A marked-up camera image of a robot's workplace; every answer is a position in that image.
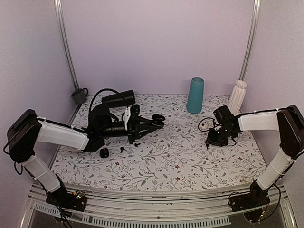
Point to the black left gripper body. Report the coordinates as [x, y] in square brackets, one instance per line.
[131, 128]

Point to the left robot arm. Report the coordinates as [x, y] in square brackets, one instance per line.
[29, 129]

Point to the white ribbed vase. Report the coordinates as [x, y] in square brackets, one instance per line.
[237, 97]

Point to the white earbud charging case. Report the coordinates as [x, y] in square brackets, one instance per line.
[204, 126]

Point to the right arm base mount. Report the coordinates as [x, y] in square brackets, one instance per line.
[238, 201]

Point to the teal plastic cup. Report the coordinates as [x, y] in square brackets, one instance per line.
[195, 96]

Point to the aluminium frame post left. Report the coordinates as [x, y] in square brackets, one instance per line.
[65, 44]

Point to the floral patterned table mat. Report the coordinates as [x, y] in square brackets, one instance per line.
[117, 172]

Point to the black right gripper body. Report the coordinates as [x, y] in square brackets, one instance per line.
[220, 138]

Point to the black earbud case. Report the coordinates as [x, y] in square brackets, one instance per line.
[104, 153]
[158, 120]

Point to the dark green ceramic mug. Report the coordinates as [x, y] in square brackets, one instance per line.
[79, 96]

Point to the aluminium front rail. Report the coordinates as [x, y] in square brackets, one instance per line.
[176, 209]

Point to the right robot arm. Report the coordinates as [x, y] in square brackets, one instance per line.
[273, 133]

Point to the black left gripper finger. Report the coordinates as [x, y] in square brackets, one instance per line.
[142, 120]
[144, 129]

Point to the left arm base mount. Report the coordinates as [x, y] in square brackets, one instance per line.
[66, 200]

